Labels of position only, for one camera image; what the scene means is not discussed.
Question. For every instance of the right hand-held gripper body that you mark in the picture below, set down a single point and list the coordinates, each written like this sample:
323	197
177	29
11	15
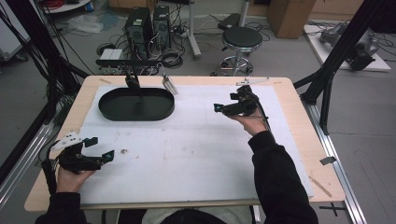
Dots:
244	107

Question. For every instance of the thin wooden stick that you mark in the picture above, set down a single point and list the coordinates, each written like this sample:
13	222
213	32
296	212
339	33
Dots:
320	186

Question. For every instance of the white board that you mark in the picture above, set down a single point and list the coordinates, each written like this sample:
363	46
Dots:
320	53

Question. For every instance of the black computer tower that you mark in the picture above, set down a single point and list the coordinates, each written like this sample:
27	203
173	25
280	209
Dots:
138	31
162	26

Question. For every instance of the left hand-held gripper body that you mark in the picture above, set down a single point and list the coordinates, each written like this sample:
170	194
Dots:
76	161

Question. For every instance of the clear plastic bag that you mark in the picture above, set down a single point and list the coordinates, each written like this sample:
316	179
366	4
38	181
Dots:
84	24

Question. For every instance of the white foam mat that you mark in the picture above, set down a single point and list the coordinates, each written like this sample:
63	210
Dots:
193	155

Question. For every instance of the black horizontal bar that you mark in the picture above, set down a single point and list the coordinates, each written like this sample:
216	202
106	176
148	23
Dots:
127	62

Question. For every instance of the black camera on stand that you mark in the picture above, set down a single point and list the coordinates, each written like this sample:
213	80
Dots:
132	81

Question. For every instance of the black frame strut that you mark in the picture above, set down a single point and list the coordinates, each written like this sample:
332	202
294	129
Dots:
336	53
40	40

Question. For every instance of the black oval tray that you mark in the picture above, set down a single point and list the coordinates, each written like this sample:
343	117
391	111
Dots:
137	107

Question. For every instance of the grey and black device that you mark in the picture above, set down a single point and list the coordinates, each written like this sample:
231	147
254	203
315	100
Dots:
362	53

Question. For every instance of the black round stool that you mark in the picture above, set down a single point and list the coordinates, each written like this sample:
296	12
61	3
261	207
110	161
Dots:
242	39

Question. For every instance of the white flat box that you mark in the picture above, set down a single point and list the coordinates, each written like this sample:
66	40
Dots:
111	53

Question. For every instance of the person's left hand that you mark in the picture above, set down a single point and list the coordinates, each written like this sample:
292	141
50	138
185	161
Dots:
70	182

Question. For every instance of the brown cardboard box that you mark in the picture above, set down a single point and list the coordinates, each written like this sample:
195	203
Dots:
291	17

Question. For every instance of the small black tape piece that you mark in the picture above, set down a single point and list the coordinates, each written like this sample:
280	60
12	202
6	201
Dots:
328	160

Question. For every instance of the grey metal stand pole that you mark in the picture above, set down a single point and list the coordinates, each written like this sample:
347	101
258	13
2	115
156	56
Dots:
193	31

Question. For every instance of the aluminium rail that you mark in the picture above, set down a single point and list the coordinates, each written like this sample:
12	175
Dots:
21	161
336	165

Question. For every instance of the person's right hand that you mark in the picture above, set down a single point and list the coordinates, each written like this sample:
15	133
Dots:
253	124

